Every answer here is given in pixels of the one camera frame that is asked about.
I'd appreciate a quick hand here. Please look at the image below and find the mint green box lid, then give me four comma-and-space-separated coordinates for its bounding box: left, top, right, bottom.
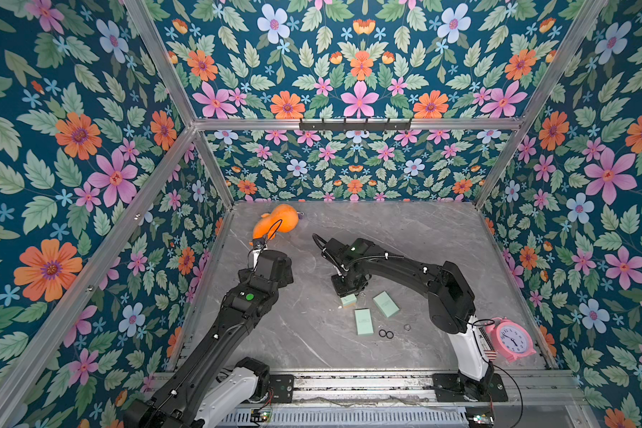
354, 309, 374, 336

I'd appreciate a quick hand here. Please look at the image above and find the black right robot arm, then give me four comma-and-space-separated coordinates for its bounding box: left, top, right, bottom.
312, 234, 495, 399

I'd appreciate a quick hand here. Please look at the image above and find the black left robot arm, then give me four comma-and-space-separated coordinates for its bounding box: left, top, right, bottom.
122, 250, 294, 427

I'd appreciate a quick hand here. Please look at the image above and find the orange plush toy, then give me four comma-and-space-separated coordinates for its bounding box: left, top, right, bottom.
253, 204, 300, 239

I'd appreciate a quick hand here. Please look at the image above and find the pink alarm clock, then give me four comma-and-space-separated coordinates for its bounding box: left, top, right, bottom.
485, 319, 537, 363

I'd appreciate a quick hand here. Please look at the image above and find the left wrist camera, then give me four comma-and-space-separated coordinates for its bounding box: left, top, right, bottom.
251, 237, 267, 268

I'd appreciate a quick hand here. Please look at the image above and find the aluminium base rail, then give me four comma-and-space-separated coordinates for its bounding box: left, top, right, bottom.
154, 368, 584, 410

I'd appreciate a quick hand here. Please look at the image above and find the black hook rail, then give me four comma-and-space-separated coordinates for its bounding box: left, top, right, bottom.
298, 118, 412, 132

